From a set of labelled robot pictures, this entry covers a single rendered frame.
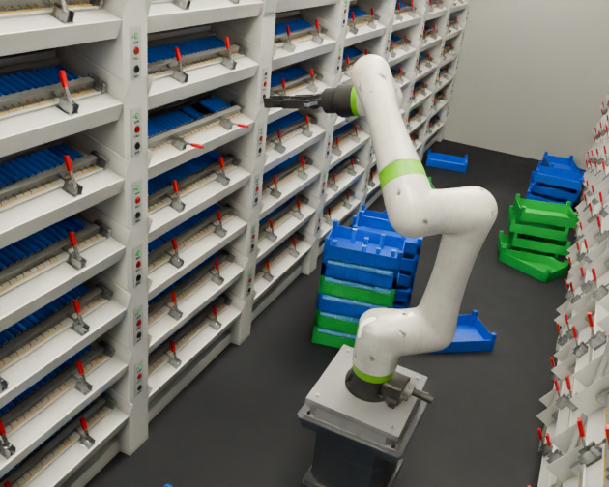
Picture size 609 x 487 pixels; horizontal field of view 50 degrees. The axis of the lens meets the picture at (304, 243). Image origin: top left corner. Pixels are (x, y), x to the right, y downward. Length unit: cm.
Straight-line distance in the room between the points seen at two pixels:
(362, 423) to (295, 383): 69
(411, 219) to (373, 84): 40
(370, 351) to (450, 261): 33
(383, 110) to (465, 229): 37
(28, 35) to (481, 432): 190
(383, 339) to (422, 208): 41
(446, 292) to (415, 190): 34
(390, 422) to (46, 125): 116
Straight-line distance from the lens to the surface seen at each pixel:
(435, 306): 183
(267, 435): 230
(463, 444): 243
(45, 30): 145
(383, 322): 181
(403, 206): 157
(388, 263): 251
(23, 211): 153
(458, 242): 170
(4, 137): 141
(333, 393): 193
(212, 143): 206
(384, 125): 170
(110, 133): 171
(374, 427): 187
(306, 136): 280
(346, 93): 195
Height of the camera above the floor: 155
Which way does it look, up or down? 26 degrees down
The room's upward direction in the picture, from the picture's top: 7 degrees clockwise
